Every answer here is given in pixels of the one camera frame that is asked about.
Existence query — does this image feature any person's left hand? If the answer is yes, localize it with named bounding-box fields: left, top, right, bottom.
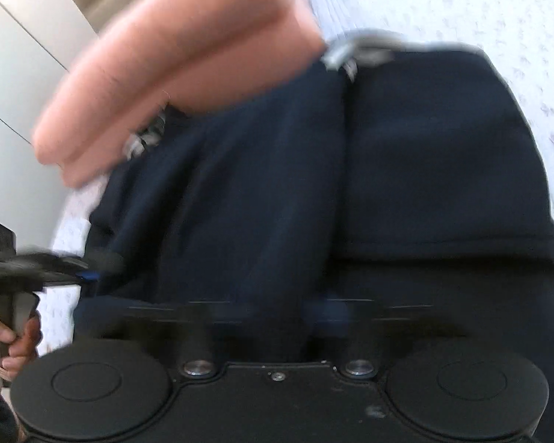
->
left=0, top=311, right=43, bottom=391

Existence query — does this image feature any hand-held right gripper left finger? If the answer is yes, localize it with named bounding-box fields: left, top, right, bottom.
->
left=120, top=301, right=225, bottom=377

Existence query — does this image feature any white patterned bed sheet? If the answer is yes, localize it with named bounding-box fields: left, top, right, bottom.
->
left=37, top=0, right=554, bottom=361

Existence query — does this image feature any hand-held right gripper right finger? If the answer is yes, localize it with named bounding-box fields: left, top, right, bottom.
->
left=305, top=299, right=437, bottom=377

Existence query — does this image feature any white wardrobe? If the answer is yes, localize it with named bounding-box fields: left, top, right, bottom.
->
left=0, top=0, right=155, bottom=229

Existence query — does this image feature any dark navy garment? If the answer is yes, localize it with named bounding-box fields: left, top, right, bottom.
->
left=73, top=30, right=554, bottom=367

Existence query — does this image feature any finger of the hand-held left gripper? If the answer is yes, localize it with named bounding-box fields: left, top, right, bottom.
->
left=41, top=249, right=126, bottom=288

